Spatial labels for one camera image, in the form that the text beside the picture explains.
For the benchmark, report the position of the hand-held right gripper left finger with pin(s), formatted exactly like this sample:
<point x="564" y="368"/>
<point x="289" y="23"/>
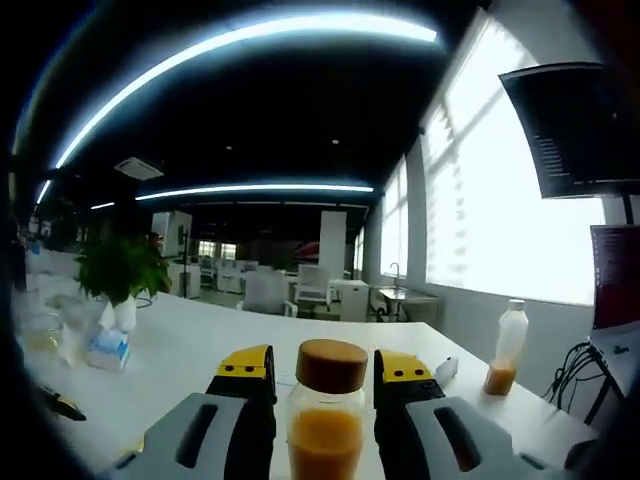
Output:
<point x="165" y="440"/>

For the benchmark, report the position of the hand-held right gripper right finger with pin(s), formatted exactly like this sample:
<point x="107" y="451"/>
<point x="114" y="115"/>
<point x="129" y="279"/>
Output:
<point x="480" y="445"/>

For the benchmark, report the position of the glass bottle orange culture medium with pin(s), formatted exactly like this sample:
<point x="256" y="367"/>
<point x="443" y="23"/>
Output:
<point x="325" y="440"/>

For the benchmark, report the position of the wooden bottle cap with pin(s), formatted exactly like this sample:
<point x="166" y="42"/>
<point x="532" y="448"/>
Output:
<point x="332" y="365"/>

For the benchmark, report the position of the clear container yellowish liquid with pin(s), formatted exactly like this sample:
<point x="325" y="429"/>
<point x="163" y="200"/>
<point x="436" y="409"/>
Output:
<point x="40" y="325"/>

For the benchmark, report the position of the small plastic bottle orange liquid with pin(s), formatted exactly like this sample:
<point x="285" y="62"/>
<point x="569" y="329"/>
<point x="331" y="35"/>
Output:
<point x="506" y="350"/>

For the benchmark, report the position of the blue white tissue box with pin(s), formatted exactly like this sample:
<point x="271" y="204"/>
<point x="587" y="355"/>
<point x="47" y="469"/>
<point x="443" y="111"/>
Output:
<point x="110" y="352"/>

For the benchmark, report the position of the crumpled white tissue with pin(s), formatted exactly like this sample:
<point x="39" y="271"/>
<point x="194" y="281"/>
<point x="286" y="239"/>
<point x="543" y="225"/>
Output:
<point x="75" y="330"/>

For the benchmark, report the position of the white handheld device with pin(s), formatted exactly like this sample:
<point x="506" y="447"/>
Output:
<point x="446" y="370"/>

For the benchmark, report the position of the white table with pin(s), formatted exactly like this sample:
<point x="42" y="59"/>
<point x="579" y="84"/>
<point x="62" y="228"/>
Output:
<point x="200" y="340"/>

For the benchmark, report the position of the green potted plant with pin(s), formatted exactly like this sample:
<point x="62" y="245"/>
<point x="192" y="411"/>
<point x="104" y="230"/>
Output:
<point x="120" y="270"/>

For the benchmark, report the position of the steel sink with faucet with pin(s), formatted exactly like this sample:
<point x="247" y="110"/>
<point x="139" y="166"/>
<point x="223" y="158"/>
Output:
<point x="405" y="295"/>

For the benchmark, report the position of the white office chair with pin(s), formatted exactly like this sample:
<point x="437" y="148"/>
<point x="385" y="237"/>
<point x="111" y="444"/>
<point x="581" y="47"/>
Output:
<point x="265" y="295"/>
<point x="314" y="287"/>

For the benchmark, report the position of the ceiling air conditioner unit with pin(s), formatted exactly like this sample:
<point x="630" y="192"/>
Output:
<point x="139" y="168"/>

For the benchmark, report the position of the long ceiling light strip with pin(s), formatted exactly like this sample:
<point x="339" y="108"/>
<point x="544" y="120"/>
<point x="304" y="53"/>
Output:
<point x="250" y="190"/>
<point x="225" y="45"/>

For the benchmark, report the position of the large black wall monitor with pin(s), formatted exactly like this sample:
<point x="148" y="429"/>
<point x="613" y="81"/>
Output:
<point x="575" y="130"/>

